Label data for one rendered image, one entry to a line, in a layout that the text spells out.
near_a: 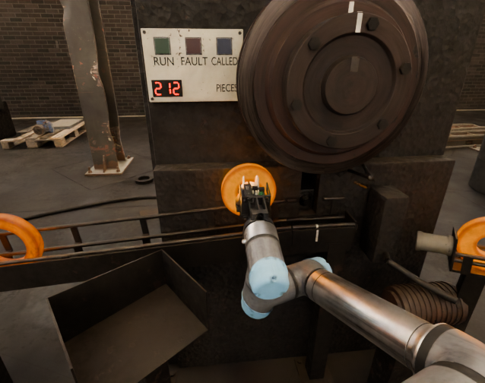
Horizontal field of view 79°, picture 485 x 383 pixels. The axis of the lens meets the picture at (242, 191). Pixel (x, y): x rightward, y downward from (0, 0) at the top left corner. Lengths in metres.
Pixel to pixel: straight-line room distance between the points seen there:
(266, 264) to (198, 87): 0.52
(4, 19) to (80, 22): 4.45
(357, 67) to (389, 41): 0.08
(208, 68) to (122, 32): 6.22
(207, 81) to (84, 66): 2.69
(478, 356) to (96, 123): 3.43
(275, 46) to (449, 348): 0.62
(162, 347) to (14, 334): 1.19
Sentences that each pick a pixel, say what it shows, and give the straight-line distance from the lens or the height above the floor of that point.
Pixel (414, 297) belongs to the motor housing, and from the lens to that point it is 1.06.
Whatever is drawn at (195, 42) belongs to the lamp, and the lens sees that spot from 0.86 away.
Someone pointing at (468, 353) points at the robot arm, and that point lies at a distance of 0.49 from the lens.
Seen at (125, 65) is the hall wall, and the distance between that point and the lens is 7.05.
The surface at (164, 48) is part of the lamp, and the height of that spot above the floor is 1.19.
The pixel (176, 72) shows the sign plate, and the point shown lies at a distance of 0.87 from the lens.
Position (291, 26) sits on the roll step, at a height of 1.23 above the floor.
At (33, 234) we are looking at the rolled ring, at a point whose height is 0.72.
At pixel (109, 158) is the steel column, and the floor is 0.16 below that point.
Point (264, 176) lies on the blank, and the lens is 0.83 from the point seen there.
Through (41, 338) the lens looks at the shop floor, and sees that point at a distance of 1.77.
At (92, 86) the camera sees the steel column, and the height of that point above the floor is 0.92.
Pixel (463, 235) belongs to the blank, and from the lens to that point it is 1.03.
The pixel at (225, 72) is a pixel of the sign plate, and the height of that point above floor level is 1.14.
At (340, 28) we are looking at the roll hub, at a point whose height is 1.23.
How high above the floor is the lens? 1.17
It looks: 24 degrees down
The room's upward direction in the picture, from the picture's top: straight up
